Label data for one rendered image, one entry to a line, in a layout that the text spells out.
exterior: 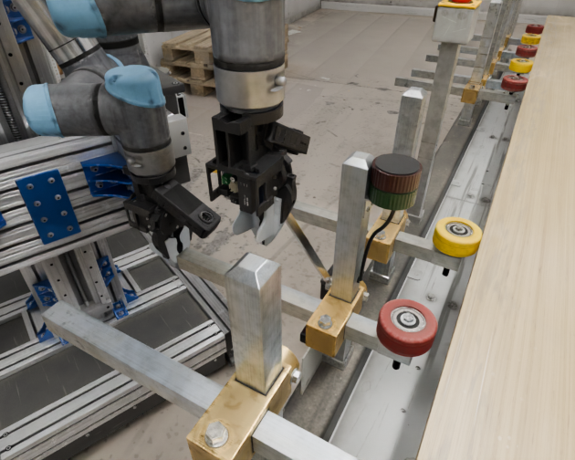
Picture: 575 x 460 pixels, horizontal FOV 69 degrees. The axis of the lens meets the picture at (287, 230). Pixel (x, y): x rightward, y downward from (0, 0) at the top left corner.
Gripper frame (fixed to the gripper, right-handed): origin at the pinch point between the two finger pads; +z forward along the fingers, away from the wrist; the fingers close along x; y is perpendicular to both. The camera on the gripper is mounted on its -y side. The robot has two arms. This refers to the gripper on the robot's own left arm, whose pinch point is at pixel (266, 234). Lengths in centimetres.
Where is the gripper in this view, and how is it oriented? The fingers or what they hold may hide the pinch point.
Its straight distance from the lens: 60.2
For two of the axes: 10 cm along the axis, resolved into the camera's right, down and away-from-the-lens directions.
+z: 0.0, 8.0, 6.0
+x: 8.7, 2.9, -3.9
